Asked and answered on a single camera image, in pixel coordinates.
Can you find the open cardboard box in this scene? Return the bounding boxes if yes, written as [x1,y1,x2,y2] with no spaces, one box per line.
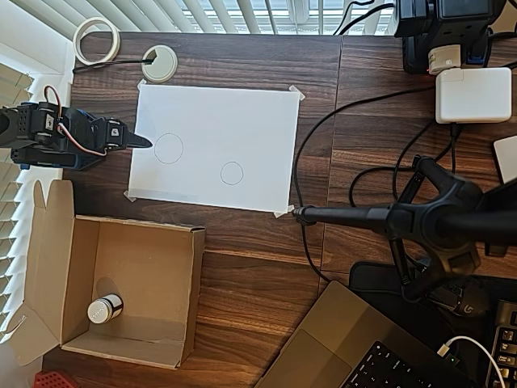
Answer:
[3,179,207,371]

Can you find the long black cable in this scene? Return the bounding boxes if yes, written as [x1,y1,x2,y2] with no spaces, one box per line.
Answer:
[291,86,437,284]

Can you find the white USB cable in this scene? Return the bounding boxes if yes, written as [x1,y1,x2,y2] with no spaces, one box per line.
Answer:
[439,335,508,388]

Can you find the black keyboard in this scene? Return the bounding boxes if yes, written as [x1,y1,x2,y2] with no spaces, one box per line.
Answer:
[482,298,517,388]

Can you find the thin black cable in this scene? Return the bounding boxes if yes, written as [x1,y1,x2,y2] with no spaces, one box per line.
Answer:
[71,57,158,74]

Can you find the black power strip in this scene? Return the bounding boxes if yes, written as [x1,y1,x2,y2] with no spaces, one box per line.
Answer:
[393,0,506,76]

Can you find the black Logitech mouse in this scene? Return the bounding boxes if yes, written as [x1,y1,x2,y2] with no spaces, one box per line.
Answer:
[427,278,496,318]

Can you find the white paper with drawn circles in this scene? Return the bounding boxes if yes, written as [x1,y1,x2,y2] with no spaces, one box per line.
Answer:
[128,82,302,213]

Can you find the masking tape roll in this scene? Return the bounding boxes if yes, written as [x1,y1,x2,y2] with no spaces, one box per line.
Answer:
[73,18,121,65]

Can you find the vertical window blinds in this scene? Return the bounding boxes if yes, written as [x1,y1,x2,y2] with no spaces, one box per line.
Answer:
[0,62,36,340]
[11,0,399,36]

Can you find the silver flat device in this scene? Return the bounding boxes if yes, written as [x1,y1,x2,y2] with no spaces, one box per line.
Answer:
[492,135,517,185]

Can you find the black mouse pad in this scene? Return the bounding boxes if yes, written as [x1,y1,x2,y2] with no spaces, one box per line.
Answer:
[349,260,517,324]

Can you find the grey laptop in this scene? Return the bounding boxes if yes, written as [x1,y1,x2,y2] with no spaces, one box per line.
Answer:
[252,280,477,388]

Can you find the black tripod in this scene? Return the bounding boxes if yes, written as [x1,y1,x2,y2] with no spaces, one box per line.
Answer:
[290,155,517,304]

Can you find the red leader robot arm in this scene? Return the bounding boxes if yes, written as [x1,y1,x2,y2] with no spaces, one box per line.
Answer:
[32,369,78,388]

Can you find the small jar with silver lid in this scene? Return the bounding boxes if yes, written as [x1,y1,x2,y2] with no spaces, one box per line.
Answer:
[86,294,124,326]

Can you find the white laptop power adapter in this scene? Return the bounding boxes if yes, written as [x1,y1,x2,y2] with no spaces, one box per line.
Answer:
[435,67,513,124]

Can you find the small white plug adapter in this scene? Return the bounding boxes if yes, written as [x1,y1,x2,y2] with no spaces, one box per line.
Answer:
[427,43,464,76]

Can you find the looped black cable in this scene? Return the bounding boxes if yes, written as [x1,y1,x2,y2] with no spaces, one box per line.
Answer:
[349,120,460,211]

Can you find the round beige cable grommet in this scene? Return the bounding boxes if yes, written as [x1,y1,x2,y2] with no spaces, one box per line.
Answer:
[141,45,179,83]

